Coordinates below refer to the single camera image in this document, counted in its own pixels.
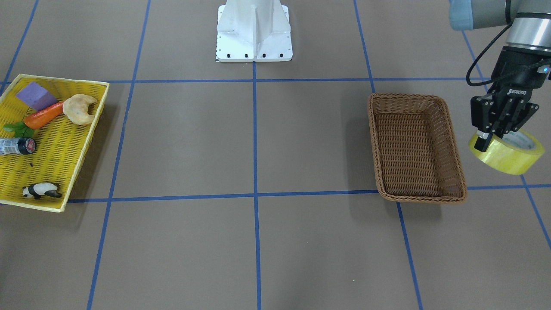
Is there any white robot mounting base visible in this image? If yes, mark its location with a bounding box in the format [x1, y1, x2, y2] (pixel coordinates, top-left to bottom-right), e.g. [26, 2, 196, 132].
[215, 0, 293, 62]

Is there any yellow clear tape roll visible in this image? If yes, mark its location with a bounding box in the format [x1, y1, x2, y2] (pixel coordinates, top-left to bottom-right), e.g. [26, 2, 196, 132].
[469, 129, 545, 175]

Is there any purple foam block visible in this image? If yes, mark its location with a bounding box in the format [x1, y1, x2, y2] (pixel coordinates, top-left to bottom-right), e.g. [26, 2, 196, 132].
[16, 82, 59, 111]

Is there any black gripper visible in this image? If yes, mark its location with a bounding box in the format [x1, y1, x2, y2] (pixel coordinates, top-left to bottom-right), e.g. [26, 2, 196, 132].
[471, 46, 550, 152]

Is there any small black labelled jar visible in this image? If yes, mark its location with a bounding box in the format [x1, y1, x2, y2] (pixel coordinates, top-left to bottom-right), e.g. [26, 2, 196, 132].
[0, 137, 36, 156]

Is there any toy panda figure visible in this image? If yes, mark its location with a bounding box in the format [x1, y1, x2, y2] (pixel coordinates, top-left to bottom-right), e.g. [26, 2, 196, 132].
[22, 183, 62, 200]

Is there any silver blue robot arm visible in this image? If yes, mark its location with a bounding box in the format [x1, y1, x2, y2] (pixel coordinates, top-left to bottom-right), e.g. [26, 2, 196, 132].
[449, 0, 551, 152]

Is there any yellow woven plastic basket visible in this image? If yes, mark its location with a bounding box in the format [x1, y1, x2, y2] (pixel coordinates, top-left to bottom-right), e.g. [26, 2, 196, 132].
[0, 73, 110, 213]

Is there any toy croissant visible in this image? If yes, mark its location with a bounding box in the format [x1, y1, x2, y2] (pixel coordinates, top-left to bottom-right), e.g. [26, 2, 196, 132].
[62, 94, 98, 126]

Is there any orange toy carrot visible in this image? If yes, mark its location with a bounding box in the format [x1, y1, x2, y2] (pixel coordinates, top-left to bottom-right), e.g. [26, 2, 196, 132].
[3, 102, 64, 138]

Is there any brown wicker basket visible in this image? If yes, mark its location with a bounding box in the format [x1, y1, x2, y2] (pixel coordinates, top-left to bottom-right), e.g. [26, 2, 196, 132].
[368, 93, 468, 204]

